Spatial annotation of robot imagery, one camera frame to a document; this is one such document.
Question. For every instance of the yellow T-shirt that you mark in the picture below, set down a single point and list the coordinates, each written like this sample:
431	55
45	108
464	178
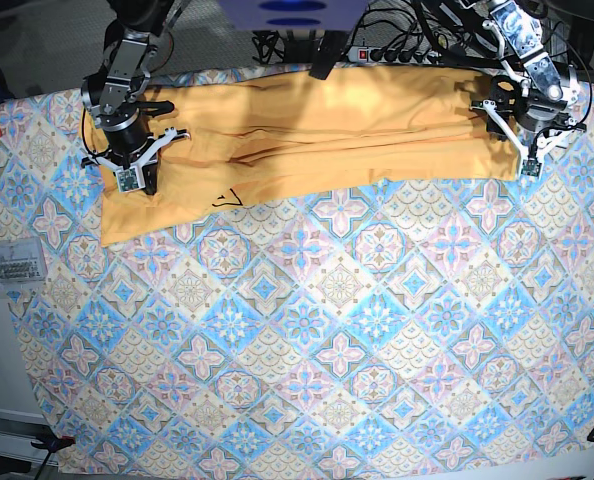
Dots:
289	135

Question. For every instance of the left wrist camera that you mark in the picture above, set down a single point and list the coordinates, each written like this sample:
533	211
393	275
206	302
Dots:
530	167

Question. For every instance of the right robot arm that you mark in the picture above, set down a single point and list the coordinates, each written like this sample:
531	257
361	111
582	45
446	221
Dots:
114	99

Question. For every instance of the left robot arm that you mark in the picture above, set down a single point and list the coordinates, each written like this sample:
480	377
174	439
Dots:
518	52

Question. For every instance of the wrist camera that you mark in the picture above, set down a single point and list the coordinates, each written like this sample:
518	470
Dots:
129	180
530	167

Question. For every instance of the black bracket under mount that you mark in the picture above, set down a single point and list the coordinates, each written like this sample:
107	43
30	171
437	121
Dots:
330	50

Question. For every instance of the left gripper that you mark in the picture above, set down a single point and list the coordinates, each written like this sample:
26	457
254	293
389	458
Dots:
532	122

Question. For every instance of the orange handled clamp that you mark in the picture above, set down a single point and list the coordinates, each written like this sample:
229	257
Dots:
51	443

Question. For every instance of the patterned blue tablecloth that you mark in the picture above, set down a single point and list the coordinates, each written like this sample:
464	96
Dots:
403	328

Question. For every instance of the clear plastic screw box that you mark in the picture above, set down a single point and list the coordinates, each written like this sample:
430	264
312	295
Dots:
22	264

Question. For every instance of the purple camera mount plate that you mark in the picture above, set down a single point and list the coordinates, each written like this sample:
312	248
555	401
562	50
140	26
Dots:
257	15

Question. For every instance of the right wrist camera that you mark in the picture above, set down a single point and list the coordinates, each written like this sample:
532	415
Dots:
129	180

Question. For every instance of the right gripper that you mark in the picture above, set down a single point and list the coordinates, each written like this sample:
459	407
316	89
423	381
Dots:
131	143

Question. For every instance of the white power strip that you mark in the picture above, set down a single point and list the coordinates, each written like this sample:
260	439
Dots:
375	55

